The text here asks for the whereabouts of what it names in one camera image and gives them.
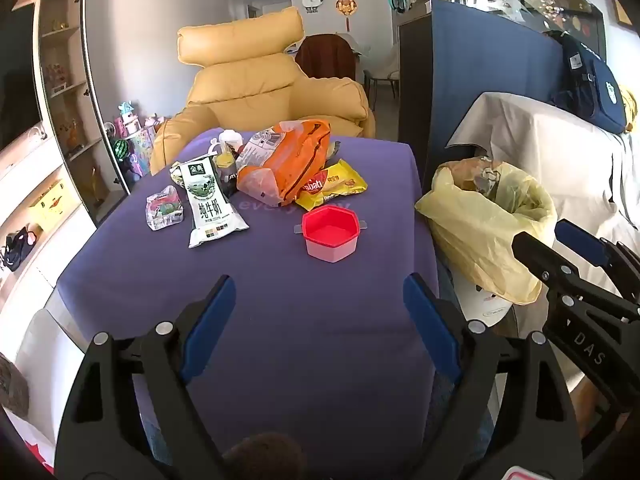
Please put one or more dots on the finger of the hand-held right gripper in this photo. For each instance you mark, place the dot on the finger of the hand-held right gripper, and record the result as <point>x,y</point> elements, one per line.
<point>580,242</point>
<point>530,250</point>

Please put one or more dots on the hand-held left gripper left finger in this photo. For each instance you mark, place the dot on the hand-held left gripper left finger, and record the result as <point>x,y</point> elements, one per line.
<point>211,325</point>

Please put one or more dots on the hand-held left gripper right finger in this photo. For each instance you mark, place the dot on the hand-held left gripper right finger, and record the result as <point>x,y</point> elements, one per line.
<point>427,325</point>

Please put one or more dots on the yellow trash bag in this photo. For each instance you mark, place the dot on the yellow trash bag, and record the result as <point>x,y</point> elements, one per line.
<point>480,230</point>

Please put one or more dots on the white trash bin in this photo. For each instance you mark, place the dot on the white trash bin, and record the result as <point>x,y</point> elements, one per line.
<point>487,310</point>

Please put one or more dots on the purple tablecloth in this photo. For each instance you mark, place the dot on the purple tablecloth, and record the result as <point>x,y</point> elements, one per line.
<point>300,335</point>

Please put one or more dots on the white sofa cover sheet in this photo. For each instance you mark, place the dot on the white sofa cover sheet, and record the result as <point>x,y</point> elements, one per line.
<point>550,145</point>

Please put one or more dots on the white green milk pouch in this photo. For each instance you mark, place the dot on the white green milk pouch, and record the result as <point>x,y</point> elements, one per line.
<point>207,210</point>

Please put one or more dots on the clear plastic package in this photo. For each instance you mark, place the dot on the clear plastic package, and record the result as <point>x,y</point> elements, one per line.
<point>164,209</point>

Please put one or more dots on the red hexagonal container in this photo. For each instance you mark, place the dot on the red hexagonal container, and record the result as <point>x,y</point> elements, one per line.
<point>330,235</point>

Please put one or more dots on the yellow soft toy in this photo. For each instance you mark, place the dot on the yellow soft toy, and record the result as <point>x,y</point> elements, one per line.
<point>631,107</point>

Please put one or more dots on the dark packet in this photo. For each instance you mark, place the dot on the dark packet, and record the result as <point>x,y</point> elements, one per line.
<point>229,180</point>

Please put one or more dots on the navy backpack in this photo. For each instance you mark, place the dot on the navy backpack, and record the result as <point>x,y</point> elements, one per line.
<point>590,80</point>

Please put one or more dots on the yellow snack packet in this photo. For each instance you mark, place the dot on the yellow snack packet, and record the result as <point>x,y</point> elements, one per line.
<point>342,185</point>

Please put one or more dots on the white low cabinet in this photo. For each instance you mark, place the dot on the white low cabinet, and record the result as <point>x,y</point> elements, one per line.
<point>45,280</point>

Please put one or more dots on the orange plastic bag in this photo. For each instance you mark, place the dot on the orange plastic bag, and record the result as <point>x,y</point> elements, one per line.
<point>287,170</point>

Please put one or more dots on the blue cabinet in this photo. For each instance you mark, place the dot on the blue cabinet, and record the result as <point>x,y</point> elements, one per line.
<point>450,85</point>

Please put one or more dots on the grey printed packet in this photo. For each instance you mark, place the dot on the grey printed packet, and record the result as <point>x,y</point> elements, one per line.
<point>262,146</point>

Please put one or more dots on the white yellow toy chair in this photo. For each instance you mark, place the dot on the white yellow toy chair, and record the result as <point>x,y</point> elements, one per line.
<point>230,137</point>

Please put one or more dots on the colourful toy boxes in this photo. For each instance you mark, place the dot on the colourful toy boxes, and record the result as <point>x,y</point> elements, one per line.
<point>142,142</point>

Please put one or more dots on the watermelon ball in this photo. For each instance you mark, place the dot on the watermelon ball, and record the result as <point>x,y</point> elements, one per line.
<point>121,149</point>

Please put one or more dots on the yellow box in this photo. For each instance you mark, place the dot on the yellow box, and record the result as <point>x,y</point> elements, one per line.
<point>52,205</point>

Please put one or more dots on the black bag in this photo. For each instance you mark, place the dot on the black bag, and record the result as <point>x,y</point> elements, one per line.
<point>17,250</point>

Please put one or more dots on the white dining chair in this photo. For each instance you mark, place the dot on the white dining chair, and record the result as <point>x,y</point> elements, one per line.
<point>387,67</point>

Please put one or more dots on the yellow leather armchair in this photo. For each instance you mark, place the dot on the yellow leather armchair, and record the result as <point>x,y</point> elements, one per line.
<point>240,85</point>

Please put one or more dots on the glass door display cabinet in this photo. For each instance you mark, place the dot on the glass door display cabinet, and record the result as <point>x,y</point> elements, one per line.
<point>65,85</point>

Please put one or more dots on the brown chair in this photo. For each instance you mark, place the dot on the brown chair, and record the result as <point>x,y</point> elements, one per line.
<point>325,57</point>

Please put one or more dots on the red knot wall ornament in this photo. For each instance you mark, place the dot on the red knot wall ornament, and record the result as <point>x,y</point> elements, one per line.
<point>345,7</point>

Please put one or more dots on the panda wall clock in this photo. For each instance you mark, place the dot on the panda wall clock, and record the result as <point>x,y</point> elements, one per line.
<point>312,0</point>

